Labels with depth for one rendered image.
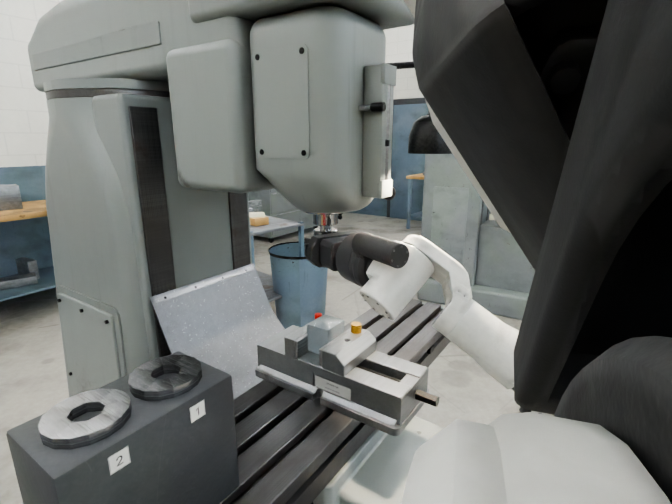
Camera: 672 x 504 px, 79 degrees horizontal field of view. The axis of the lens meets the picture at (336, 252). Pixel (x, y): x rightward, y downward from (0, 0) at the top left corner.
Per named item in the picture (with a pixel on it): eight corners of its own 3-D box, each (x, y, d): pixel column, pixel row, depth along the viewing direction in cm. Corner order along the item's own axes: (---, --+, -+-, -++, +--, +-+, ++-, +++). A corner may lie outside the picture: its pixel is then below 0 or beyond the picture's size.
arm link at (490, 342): (458, 318, 64) (572, 405, 58) (431, 355, 56) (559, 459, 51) (498, 271, 57) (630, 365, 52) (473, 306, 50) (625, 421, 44)
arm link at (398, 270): (400, 259, 71) (449, 276, 61) (360, 306, 69) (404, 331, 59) (366, 212, 65) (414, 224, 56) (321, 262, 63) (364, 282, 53)
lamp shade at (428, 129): (451, 154, 64) (454, 112, 62) (405, 153, 66) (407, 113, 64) (452, 152, 71) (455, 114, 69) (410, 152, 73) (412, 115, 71)
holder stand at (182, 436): (241, 486, 61) (232, 365, 56) (85, 625, 43) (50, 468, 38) (190, 452, 68) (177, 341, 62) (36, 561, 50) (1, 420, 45)
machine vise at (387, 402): (430, 395, 83) (434, 346, 80) (397, 438, 71) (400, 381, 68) (296, 347, 102) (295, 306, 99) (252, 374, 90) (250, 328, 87)
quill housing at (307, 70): (393, 205, 82) (399, 26, 73) (335, 221, 65) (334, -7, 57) (316, 197, 92) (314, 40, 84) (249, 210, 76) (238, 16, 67)
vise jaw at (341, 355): (376, 350, 86) (377, 332, 85) (344, 377, 76) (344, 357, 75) (352, 342, 90) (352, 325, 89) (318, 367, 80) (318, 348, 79)
